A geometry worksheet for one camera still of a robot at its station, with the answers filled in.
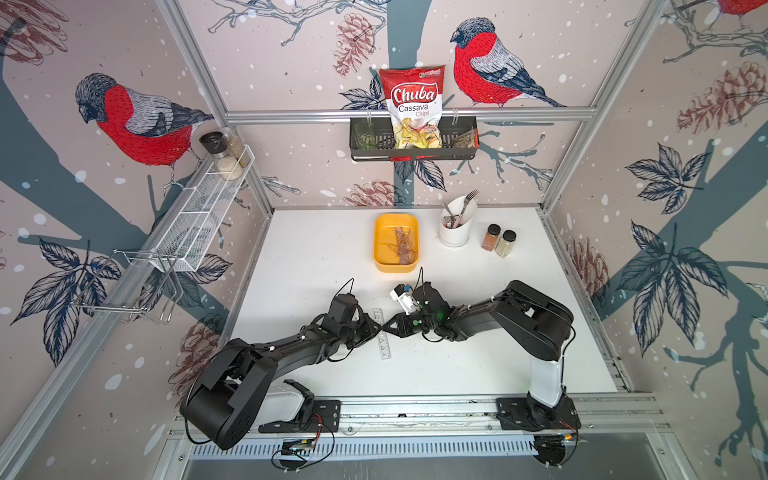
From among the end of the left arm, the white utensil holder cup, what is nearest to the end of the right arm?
the end of the left arm

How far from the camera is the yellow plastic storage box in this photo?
1044mm

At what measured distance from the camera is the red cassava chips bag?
32.0 inches

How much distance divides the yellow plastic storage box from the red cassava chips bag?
33 centimetres

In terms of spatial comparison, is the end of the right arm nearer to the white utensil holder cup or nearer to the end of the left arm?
the end of the left arm

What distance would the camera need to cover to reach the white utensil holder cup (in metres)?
1.03

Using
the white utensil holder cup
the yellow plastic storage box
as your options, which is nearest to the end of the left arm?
the yellow plastic storage box
